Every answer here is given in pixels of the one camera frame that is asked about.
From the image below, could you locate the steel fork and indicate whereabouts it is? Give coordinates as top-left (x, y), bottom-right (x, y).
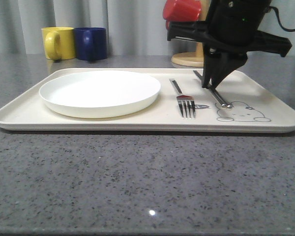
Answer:
top-left (170, 79), bottom-right (196, 118)

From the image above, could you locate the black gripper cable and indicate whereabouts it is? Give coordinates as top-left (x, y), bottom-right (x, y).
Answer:
top-left (267, 5), bottom-right (295, 32)

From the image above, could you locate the beige rabbit serving tray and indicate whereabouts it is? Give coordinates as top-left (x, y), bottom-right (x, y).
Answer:
top-left (0, 68), bottom-right (295, 133)

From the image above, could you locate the grey curtain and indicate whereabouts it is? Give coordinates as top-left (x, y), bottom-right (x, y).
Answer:
top-left (0, 0), bottom-right (295, 56)

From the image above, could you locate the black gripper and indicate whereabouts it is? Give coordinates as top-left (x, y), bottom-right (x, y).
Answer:
top-left (167, 0), bottom-right (292, 89)

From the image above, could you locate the red mug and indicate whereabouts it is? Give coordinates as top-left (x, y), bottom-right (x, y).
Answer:
top-left (163, 0), bottom-right (201, 29)

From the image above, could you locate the white round plate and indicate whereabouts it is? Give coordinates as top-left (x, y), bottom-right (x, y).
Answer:
top-left (39, 70), bottom-right (161, 118)

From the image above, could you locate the wooden mug tree stand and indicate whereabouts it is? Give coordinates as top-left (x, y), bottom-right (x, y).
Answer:
top-left (171, 0), bottom-right (211, 67)

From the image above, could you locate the dark blue mug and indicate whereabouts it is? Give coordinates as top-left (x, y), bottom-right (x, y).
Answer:
top-left (73, 27), bottom-right (108, 61)

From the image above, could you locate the yellow mug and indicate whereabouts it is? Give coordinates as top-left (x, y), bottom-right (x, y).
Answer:
top-left (41, 27), bottom-right (76, 60)

